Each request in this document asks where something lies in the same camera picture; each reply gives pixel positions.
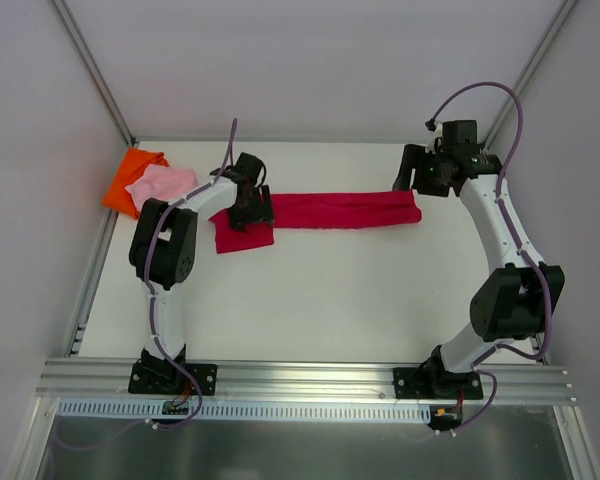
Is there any left aluminium frame post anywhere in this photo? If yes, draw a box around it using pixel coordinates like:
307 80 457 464
48 0 135 146

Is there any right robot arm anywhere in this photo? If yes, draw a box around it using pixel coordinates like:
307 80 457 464
392 120 565 400

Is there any aluminium frame post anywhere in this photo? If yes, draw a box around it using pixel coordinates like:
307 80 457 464
483 0 580 148
48 0 135 146

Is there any aluminium mounting rail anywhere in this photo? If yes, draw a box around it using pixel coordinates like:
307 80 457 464
36 357 577 405

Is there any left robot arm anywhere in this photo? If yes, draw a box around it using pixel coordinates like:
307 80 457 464
128 153 274 395

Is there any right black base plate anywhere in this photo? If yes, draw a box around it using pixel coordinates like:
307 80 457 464
392 367 484 400

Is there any magenta t shirt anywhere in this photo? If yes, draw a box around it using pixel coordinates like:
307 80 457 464
211 190 422 254

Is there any orange folded t shirt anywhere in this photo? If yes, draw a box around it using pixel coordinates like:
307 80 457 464
101 147 170 219

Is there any white slotted cable duct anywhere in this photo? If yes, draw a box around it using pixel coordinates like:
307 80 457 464
56 398 431 425

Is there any right aluminium frame post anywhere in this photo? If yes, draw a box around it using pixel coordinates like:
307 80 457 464
483 0 580 148

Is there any pink folded t shirt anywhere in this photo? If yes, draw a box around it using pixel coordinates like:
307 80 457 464
125 164 199 212

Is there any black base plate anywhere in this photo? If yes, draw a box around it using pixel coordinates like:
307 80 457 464
127 356 217 396
392 367 484 400

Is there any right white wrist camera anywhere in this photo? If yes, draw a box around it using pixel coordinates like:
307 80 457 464
425 118 443 154

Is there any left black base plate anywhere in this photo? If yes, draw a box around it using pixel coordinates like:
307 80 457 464
127 356 217 396

